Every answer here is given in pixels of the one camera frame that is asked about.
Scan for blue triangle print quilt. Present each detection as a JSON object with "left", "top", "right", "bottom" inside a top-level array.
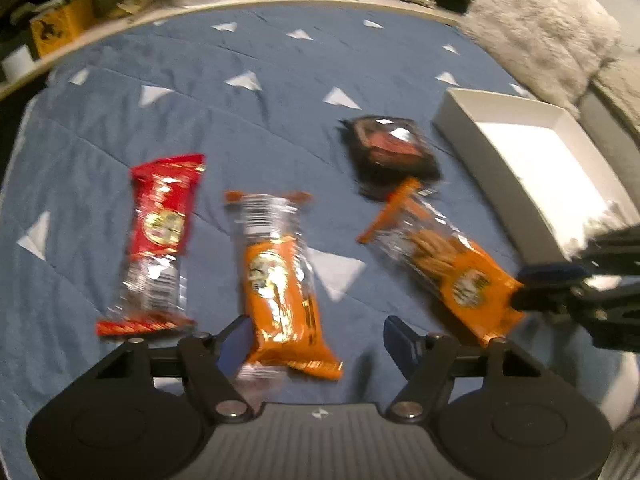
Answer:
[{"left": 0, "top": 2, "right": 626, "bottom": 421}]

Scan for orange cookie packet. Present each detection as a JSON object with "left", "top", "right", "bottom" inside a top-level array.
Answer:
[{"left": 223, "top": 190, "right": 345, "bottom": 382}]

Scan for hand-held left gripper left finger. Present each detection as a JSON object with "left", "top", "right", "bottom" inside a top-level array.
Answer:
[{"left": 92, "top": 315, "right": 258, "bottom": 423}]

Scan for seashell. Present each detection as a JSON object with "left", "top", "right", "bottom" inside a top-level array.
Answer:
[{"left": 112, "top": 0, "right": 153, "bottom": 18}]

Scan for white cup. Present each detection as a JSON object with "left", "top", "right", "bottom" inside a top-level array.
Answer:
[{"left": 0, "top": 46, "right": 36, "bottom": 81}]

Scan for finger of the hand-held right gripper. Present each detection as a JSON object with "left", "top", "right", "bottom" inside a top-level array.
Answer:
[
  {"left": 510, "top": 282, "right": 640, "bottom": 352},
  {"left": 516, "top": 227, "right": 640, "bottom": 286}
]

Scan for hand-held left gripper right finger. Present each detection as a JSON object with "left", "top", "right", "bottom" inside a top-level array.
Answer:
[{"left": 382, "top": 316, "right": 551, "bottom": 421}]

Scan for beige fluffy throw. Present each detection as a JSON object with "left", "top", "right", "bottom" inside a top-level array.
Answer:
[{"left": 595, "top": 60, "right": 640, "bottom": 126}]

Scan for white shallow cardboard box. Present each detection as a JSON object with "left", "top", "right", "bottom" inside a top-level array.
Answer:
[{"left": 432, "top": 87, "right": 640, "bottom": 263}]

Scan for orange biscuit stick packet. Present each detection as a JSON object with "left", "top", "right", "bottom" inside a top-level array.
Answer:
[{"left": 356, "top": 177, "right": 526, "bottom": 347}]

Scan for fluffy white pillow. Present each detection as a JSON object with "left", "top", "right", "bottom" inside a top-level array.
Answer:
[{"left": 460, "top": 0, "right": 623, "bottom": 116}]

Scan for grey cushion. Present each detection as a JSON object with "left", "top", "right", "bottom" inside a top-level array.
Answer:
[{"left": 580, "top": 90, "right": 640, "bottom": 161}]

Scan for yellow box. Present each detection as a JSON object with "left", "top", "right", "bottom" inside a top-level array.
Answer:
[{"left": 29, "top": 0, "right": 96, "bottom": 58}]

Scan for dark brownie packet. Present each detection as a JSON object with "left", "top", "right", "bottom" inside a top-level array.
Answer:
[{"left": 340, "top": 115, "right": 443, "bottom": 201}]

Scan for red snack packet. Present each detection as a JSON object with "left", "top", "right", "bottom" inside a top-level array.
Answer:
[{"left": 95, "top": 154, "right": 207, "bottom": 338}]

